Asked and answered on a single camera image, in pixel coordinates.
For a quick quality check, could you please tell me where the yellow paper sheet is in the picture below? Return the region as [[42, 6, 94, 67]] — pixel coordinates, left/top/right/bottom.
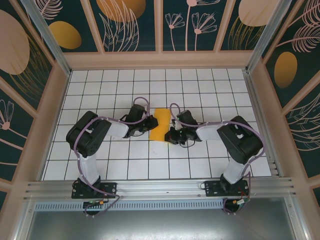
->
[[149, 107, 173, 143]]

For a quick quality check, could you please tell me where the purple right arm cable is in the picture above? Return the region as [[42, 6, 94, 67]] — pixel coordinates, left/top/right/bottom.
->
[[169, 102, 266, 216]]

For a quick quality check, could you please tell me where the controller board with yellow connector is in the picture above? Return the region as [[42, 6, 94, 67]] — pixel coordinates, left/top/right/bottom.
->
[[231, 197, 252, 209], [83, 198, 111, 209]]

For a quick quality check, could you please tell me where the aluminium side rail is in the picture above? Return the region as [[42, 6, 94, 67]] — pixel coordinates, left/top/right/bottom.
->
[[243, 71, 285, 179]]

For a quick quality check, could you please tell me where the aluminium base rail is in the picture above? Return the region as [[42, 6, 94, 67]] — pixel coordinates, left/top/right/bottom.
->
[[23, 176, 298, 202]]

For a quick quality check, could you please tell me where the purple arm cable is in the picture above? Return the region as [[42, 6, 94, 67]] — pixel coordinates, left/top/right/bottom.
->
[[169, 102, 266, 216], [74, 96, 152, 218]]

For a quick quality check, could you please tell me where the slotted grey cable duct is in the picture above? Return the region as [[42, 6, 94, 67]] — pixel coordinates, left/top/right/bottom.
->
[[33, 199, 227, 212]]

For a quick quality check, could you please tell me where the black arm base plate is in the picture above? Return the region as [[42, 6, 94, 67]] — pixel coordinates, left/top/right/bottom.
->
[[71, 181, 118, 200], [204, 180, 251, 198]]

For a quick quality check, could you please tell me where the aluminium corner post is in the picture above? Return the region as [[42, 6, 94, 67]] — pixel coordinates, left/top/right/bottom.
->
[[19, 0, 73, 77], [245, 0, 293, 75]]

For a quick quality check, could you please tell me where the aluminium frame leg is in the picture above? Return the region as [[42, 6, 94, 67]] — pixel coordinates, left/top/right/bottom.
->
[[284, 198, 311, 240], [12, 199, 37, 240]]

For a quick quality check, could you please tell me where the grey metal panel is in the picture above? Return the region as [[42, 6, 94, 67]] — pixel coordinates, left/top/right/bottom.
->
[[23, 209, 305, 240]]

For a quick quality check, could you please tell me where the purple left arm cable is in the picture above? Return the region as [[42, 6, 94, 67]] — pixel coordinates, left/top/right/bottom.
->
[[74, 96, 152, 218]]

